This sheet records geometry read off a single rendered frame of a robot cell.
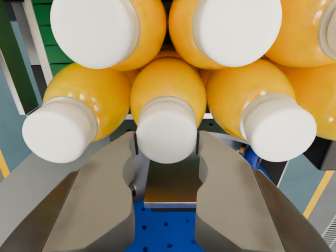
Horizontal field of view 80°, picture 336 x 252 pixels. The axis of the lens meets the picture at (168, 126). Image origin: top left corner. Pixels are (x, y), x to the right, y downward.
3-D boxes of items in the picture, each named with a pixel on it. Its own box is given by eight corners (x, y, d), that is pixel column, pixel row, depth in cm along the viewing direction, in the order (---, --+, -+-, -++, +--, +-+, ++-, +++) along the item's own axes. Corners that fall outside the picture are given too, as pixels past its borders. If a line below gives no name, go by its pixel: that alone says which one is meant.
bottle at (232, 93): (239, 36, 28) (336, 61, 12) (243, 84, 31) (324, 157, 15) (189, 49, 29) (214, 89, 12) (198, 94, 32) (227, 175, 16)
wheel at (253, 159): (239, 174, 30) (253, 180, 29) (244, 149, 28) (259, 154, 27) (249, 159, 33) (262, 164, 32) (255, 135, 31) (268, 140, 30)
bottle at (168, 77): (158, 97, 32) (144, 179, 16) (137, 55, 29) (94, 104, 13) (200, 80, 31) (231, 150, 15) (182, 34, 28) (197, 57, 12)
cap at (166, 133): (154, 157, 15) (152, 173, 14) (128, 114, 14) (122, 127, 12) (203, 139, 14) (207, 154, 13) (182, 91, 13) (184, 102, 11)
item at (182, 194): (153, 152, 34) (144, 217, 23) (152, 140, 33) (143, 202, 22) (213, 152, 34) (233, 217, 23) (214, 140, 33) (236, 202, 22)
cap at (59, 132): (103, 141, 15) (95, 157, 13) (57, 156, 15) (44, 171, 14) (74, 93, 13) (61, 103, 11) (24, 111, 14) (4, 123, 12)
